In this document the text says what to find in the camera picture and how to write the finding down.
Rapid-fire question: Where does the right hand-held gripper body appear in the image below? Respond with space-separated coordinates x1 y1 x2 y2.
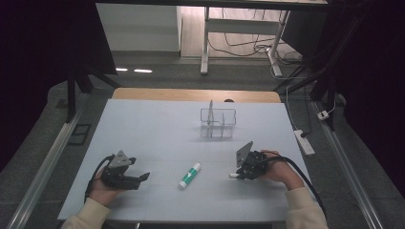
235 140 269 181

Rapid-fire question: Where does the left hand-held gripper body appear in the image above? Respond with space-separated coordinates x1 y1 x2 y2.
100 150 142 191

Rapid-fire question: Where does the clear acrylic pen organizer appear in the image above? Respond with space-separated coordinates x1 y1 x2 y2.
200 107 238 139

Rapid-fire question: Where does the green and white glue stick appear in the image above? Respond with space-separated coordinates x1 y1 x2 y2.
178 162 203 190

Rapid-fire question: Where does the thin white pen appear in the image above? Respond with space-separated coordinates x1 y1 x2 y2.
207 99 214 137

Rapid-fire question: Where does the person's left hand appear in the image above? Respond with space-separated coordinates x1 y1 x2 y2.
88 168 124 207

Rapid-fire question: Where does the person's right hand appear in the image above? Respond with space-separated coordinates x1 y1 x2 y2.
258 150 306 192

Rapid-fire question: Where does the pale blue table mat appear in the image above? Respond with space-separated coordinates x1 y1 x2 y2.
57 98 314 223

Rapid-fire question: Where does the white power strip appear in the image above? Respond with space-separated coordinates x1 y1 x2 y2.
293 129 316 156

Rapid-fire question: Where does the black metal stand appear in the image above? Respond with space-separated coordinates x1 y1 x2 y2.
65 61 122 124
273 0 373 132

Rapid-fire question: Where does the white cabinet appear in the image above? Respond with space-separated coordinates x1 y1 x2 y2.
95 3 183 52

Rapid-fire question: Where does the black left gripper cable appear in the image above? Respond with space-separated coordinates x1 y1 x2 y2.
84 154 116 204

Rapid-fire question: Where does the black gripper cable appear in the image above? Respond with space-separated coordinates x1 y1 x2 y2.
84 154 116 204
268 155 328 220

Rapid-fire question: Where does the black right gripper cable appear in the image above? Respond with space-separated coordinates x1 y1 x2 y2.
268 155 328 220

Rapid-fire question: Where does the black rectangular floor frame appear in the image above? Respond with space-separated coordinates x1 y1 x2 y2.
67 123 93 147

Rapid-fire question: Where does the aluminium floor rail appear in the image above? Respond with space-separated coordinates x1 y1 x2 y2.
6 92 92 229
310 100 387 229

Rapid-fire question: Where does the small white adapter with cable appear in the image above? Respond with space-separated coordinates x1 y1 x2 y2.
317 94 338 121

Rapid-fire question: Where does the tangle of black floor cables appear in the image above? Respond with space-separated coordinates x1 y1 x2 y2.
208 8 304 66

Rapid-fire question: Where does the white desk frame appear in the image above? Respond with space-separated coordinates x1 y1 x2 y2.
200 6 291 77

